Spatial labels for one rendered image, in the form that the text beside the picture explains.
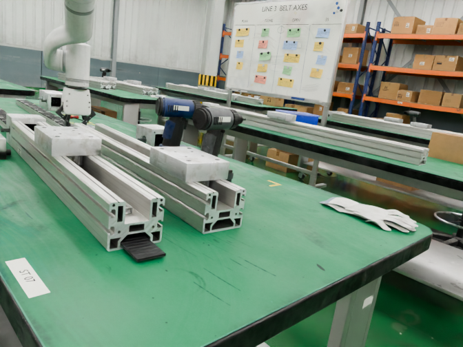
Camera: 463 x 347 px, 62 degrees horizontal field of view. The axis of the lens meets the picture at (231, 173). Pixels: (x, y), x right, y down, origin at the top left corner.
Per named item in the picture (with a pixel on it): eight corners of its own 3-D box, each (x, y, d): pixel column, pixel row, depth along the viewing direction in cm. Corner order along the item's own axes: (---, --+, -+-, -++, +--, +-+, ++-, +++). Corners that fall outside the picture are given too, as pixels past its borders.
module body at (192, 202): (73, 146, 134) (74, 122, 132) (101, 146, 140) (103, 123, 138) (202, 234, 75) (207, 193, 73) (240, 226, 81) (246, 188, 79)
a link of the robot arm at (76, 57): (62, 78, 139) (89, 80, 142) (63, 39, 136) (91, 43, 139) (63, 76, 146) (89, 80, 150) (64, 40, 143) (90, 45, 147)
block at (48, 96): (39, 107, 218) (39, 91, 216) (60, 109, 225) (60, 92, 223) (43, 110, 210) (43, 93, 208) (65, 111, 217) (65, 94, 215)
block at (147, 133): (129, 149, 141) (130, 124, 139) (154, 148, 150) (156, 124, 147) (143, 155, 135) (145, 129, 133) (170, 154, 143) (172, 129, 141)
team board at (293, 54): (202, 164, 480) (222, -2, 434) (231, 162, 515) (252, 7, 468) (298, 202, 377) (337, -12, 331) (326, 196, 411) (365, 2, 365)
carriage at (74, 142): (34, 152, 97) (34, 125, 95) (78, 151, 104) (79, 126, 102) (51, 168, 85) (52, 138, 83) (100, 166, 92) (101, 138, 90)
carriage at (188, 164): (147, 174, 90) (150, 146, 89) (187, 172, 97) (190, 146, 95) (184, 195, 78) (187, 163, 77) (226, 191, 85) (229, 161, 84)
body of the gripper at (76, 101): (87, 85, 151) (86, 113, 153) (60, 82, 144) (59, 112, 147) (94, 87, 145) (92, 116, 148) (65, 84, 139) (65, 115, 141)
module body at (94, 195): (11, 147, 122) (11, 120, 120) (45, 146, 128) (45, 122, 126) (107, 251, 63) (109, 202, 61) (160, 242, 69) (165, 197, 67)
